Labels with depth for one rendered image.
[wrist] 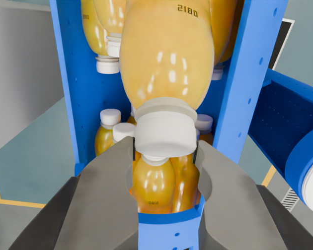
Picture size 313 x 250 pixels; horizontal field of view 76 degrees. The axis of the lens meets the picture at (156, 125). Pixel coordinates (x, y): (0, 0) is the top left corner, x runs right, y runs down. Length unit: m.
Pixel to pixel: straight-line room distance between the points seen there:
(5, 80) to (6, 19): 0.13
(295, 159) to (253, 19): 0.48
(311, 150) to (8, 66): 0.73
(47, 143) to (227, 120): 1.75
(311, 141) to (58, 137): 1.64
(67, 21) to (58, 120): 1.43
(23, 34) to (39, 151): 1.45
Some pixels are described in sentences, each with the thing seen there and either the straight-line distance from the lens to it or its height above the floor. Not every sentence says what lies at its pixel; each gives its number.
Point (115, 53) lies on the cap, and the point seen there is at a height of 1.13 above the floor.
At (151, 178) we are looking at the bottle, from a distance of 0.30.
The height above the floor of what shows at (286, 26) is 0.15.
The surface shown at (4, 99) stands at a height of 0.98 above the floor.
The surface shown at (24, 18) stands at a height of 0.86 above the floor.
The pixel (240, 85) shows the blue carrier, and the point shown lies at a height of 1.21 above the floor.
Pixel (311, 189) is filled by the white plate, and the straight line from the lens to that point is 0.65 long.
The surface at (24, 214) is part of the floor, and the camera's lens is 2.63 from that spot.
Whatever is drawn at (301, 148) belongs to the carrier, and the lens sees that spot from 0.63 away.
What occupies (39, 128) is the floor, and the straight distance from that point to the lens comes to 1.84.
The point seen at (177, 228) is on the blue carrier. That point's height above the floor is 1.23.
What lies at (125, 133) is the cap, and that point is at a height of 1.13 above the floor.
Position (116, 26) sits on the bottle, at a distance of 0.27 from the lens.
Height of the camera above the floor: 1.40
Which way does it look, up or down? 63 degrees down
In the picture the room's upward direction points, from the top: 180 degrees counter-clockwise
